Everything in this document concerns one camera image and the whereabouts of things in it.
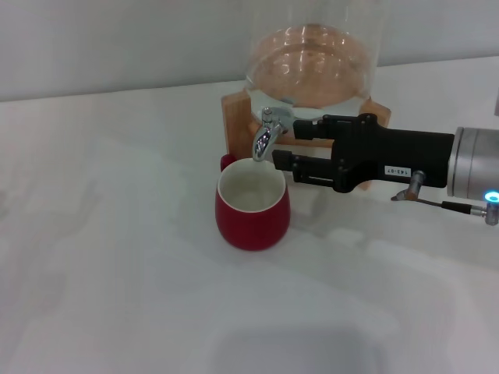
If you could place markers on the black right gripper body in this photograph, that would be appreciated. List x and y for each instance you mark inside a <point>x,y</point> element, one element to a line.
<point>390,152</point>

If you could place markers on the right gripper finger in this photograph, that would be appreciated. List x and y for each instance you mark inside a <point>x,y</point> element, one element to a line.
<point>312,128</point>
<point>312,169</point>

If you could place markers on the chrome faucet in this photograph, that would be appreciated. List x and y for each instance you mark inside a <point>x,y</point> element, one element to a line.
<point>264,138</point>

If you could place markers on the red ceramic cup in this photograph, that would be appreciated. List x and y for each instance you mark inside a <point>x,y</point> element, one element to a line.
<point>249,226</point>

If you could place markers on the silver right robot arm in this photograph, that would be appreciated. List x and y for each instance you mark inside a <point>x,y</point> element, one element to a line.
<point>475,159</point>

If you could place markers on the glass water dispenser jar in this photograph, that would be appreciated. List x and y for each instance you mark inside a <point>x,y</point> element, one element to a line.
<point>312,58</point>

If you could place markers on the wooden dispenser stand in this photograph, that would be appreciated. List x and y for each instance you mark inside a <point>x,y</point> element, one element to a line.
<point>238,124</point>

